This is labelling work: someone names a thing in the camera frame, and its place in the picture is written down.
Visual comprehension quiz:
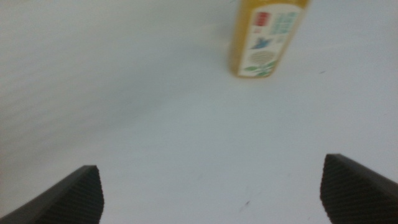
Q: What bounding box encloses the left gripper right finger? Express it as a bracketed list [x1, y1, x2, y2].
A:
[320, 153, 398, 224]

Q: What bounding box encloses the yellow tea bottle white cap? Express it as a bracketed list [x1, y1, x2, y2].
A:
[228, 0, 312, 78]

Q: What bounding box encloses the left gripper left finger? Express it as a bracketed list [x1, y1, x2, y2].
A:
[0, 164, 105, 224]

